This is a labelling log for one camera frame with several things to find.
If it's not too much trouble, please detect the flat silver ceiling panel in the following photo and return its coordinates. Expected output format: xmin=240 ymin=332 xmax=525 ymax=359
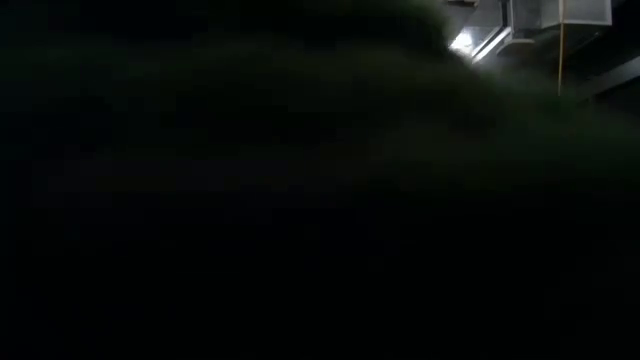
xmin=447 ymin=0 xmax=512 ymax=65

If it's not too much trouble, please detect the dark green button shirt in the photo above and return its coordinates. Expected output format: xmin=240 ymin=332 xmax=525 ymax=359
xmin=0 ymin=0 xmax=640 ymax=360

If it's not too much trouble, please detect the white ceiling duct box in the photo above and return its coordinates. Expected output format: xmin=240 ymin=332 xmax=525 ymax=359
xmin=509 ymin=0 xmax=614 ymax=29

